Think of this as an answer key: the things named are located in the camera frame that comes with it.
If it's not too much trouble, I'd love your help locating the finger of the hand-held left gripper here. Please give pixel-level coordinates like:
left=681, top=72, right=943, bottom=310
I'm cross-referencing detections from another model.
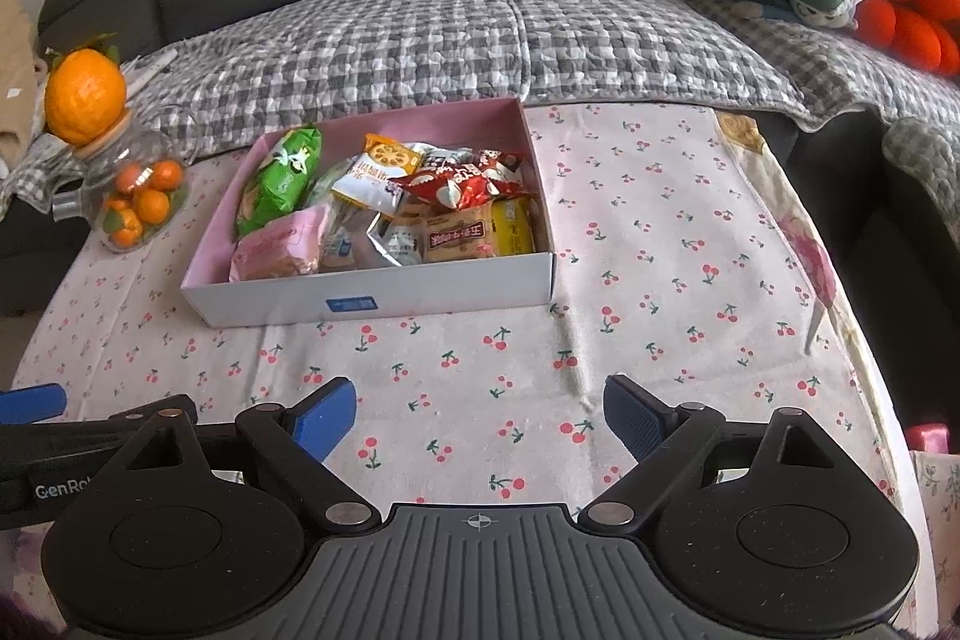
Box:
left=0, top=387, right=67, bottom=422
left=0, top=394, right=197, bottom=461

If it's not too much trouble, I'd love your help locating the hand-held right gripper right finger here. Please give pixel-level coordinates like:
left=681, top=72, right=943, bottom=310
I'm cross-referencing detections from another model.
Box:
left=576, top=373, right=839, bottom=530

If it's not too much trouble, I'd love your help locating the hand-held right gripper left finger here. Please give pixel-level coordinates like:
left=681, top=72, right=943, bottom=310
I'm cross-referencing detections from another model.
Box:
left=120, top=377, right=382, bottom=530

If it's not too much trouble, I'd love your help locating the pink cardboard box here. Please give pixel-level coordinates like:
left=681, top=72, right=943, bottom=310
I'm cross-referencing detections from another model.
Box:
left=180, top=95, right=557, bottom=330

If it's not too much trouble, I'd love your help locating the pink snack packet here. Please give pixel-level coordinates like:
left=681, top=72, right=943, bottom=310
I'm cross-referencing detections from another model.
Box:
left=229, top=206, right=335, bottom=282

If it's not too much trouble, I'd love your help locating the yellow snack packet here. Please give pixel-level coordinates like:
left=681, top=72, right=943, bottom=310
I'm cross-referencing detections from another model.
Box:
left=491, top=197, right=537, bottom=257

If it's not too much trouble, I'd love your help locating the brown snack packet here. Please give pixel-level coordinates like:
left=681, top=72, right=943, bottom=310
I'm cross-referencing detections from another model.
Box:
left=424, top=206, right=500, bottom=264

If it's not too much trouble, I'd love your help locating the green chip packet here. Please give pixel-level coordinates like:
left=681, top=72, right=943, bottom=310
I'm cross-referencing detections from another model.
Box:
left=235, top=125, right=325, bottom=240

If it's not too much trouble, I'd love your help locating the orange white lotus root packet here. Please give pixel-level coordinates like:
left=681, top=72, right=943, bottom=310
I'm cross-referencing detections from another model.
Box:
left=332, top=133, right=421, bottom=213

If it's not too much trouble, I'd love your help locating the red snack packet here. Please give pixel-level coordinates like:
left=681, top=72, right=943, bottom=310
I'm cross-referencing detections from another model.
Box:
left=390, top=148, right=526, bottom=212

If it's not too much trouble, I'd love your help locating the cherry print tablecloth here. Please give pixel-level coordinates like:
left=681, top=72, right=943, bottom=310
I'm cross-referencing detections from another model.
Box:
left=11, top=101, right=938, bottom=640

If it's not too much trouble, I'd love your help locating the pile of small oranges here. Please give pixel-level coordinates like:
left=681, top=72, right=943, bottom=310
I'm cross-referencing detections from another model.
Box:
left=101, top=158, right=187, bottom=251

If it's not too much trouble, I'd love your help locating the glass jar with wooden lid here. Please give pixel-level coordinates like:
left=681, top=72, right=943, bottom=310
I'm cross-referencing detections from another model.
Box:
left=51, top=107, right=192, bottom=255

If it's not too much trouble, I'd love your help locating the pink shiny object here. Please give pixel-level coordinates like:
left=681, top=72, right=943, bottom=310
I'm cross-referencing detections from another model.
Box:
left=904, top=422, right=960, bottom=455

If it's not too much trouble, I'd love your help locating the large orange with leaves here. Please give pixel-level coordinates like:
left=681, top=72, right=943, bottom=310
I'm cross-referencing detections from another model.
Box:
left=43, top=34, right=127, bottom=147

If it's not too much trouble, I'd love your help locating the floral print fabric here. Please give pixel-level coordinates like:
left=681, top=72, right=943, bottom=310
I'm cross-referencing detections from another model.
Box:
left=909, top=451, right=960, bottom=640

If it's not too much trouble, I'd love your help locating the beige cloth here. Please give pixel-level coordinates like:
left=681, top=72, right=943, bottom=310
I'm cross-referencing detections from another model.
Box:
left=0, top=0, right=46, bottom=161

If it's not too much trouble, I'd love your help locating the grey checked quilt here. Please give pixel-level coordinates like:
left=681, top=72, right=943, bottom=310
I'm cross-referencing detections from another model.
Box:
left=0, top=0, right=960, bottom=228

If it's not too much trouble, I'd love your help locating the blue plush toy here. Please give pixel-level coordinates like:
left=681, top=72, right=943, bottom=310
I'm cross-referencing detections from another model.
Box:
left=705, top=0, right=860, bottom=29

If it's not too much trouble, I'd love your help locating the orange plush cushion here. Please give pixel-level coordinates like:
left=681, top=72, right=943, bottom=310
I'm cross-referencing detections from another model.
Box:
left=855, top=0, right=960, bottom=78

